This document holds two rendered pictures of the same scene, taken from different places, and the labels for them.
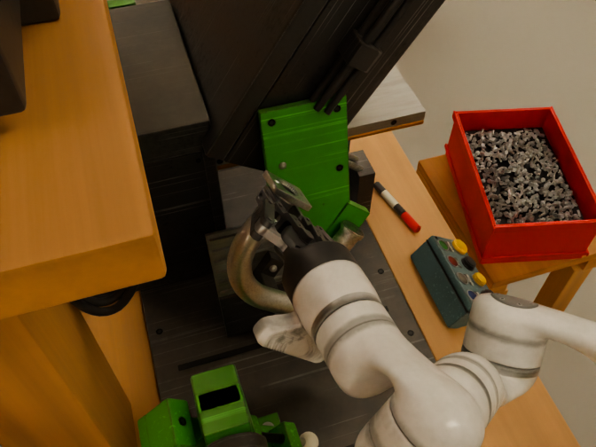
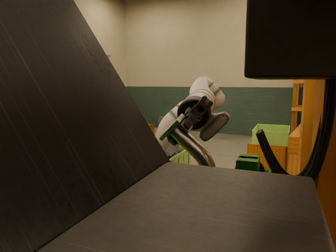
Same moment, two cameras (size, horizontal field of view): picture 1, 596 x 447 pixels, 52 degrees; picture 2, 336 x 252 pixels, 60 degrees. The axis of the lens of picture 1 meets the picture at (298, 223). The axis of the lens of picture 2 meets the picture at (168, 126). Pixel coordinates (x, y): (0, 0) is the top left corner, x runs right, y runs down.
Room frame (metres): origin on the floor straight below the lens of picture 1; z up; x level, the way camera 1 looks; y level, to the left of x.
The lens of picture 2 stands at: (0.90, 0.36, 1.34)
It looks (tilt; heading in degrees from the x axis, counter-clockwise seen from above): 8 degrees down; 219
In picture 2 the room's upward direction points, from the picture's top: straight up
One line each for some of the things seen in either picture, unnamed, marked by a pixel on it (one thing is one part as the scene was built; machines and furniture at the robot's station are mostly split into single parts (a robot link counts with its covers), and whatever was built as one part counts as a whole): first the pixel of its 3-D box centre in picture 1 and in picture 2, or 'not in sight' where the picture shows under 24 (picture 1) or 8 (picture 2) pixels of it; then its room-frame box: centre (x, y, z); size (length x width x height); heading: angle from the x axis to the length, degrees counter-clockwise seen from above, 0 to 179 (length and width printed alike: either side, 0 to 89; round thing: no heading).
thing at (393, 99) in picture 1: (294, 111); not in sight; (0.76, 0.01, 1.11); 0.39 x 0.16 x 0.03; 108
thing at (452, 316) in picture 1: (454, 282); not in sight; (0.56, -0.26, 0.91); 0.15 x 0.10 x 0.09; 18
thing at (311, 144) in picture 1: (301, 156); not in sight; (0.60, 0.00, 1.17); 0.13 x 0.12 x 0.20; 18
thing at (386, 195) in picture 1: (396, 206); not in sight; (0.73, -0.18, 0.91); 0.13 x 0.02 x 0.02; 31
